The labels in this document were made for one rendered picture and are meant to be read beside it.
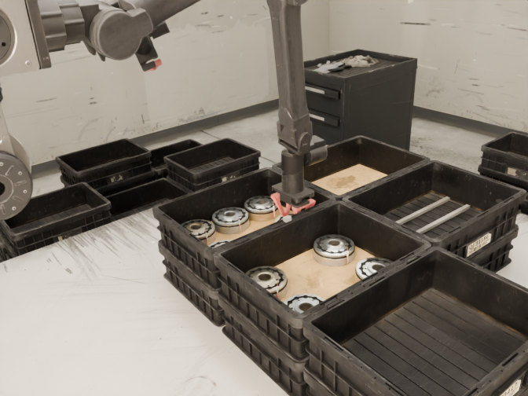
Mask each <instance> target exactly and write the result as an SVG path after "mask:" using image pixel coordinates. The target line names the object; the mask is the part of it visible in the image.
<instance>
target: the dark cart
mask: <svg viewBox="0 0 528 396"><path fill-rule="evenodd" d="M361 55H362V56H363V57H367V56H368V55H369V56H370V57H371V58H374V59H376V60H378V61H379V63H376V64H371V65H370V67H352V68H344V70H342V71H331V72H327V73H323V72H319V71H314V70H315V69H318V67H317V65H318V64H323V65H324V64H326V63H325V61H330V64H331V63H332V62H333V61H335V62H336V63H338V62H340V61H342V60H344V59H345V58H346V59H347V58H348V57H350V56H352V57H356V56H361ZM303 64H304V77H305V90H306V103H307V108H308V109H309V113H310V121H311V122H312V131H313V136H314V135H316V136H318V137H319V138H321V139H323V140H325V141H326V144H325V145H333V144H335V143H337V142H340V141H344V140H346V139H349V138H353V137H356V136H365V137H367V138H371V139H374V140H377V141H381V142H383V143H386V144H389V145H393V146H395V147H398V148H400V149H404V150H407V151H409V146H410V138H411V128H412V119H413V102H414V93H415V84H416V67H417V58H413V57H404V56H399V55H394V54H389V53H380V52H375V51H370V50H365V49H354V50H350V51H346V52H343V53H337V54H333V55H329V56H326V57H319V58H316V59H312V60H306V61H303Z"/></svg>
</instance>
